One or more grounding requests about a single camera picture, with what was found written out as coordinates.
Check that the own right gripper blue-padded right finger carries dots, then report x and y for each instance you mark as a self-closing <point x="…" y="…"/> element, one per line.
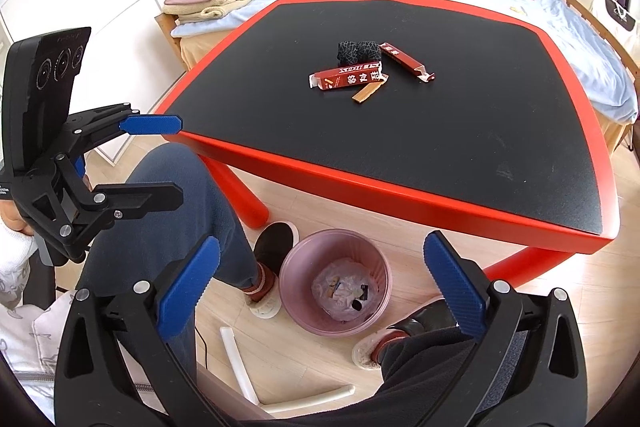
<point x="527" y="366"/>

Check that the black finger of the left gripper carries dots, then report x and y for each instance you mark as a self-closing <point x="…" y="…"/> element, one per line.
<point x="135" y="199"/>

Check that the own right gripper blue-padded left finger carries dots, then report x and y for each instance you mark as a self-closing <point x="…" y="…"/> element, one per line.
<point x="93" y="386"/>

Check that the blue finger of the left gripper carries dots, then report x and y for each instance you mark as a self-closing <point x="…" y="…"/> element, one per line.
<point x="145" y="124"/>

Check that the large red carton box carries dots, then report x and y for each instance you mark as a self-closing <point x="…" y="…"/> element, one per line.
<point x="347" y="76"/>

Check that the brown cardboard strip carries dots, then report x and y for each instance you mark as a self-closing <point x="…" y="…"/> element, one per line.
<point x="367" y="91"/>

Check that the small red carton box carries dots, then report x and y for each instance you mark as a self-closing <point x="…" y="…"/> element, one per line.
<point x="416" y="68"/>

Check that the pink trash bin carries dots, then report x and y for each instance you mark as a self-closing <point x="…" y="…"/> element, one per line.
<point x="335" y="283"/>

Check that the person's left hand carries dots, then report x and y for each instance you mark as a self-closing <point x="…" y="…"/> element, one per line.
<point x="13" y="219"/>

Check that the person's left leg jeans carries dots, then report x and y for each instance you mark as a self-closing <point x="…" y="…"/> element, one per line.
<point x="136" y="250"/>

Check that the right slipper foot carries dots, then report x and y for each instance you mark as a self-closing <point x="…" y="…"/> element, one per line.
<point x="431" y="317"/>

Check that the slipper foot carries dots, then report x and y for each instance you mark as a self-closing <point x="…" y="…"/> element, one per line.
<point x="431" y="317"/>
<point x="272" y="246"/>

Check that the left slipper foot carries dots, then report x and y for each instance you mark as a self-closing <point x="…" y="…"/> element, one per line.
<point x="272" y="246"/>

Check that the folded towels stack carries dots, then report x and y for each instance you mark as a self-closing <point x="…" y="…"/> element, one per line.
<point x="191" y="11"/>

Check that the white plastic tube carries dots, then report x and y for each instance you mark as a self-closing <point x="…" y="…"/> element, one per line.
<point x="248" y="390"/>

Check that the red and black table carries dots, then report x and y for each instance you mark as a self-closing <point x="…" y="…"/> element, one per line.
<point x="502" y="144"/>

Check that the white tote bag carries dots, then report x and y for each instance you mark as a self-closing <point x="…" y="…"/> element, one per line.
<point x="618" y="21"/>

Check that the black camera plate on gripper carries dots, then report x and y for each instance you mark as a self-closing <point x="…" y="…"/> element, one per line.
<point x="37" y="86"/>

